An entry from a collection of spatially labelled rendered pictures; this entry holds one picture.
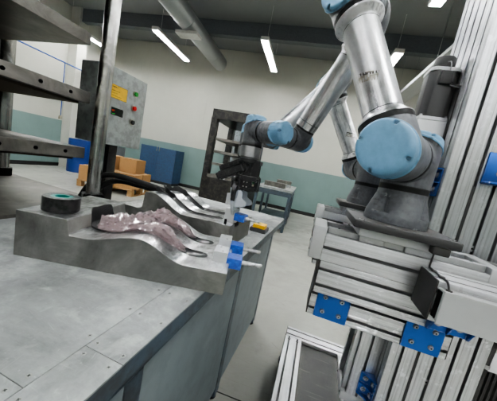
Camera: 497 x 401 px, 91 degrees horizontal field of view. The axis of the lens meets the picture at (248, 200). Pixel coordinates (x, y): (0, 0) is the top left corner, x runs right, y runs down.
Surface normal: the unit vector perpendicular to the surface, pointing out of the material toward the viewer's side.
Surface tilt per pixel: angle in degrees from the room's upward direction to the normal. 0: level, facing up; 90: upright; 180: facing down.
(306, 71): 90
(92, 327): 0
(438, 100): 90
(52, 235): 90
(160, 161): 90
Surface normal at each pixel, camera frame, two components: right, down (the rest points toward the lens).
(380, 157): -0.72, 0.07
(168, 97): -0.22, 0.10
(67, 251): -0.01, 0.14
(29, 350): 0.19, -0.97
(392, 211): -0.54, -0.31
